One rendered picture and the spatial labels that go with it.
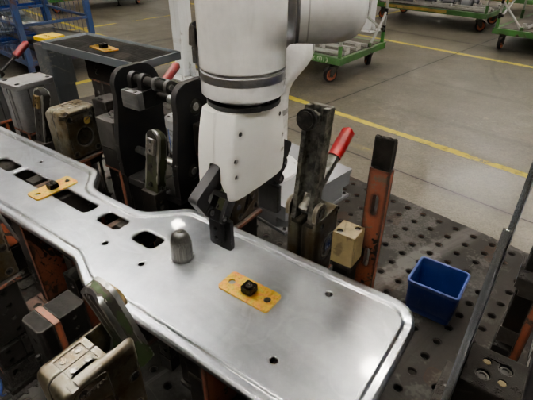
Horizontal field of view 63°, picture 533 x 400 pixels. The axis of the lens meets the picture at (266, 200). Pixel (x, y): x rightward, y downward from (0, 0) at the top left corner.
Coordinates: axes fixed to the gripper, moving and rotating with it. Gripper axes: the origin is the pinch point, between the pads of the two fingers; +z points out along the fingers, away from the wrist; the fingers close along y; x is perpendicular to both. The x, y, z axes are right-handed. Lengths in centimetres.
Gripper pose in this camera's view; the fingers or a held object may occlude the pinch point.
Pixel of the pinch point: (247, 220)
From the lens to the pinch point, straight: 52.5
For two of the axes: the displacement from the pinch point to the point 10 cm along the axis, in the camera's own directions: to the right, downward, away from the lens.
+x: 8.1, 3.2, -4.9
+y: -5.9, 4.4, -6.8
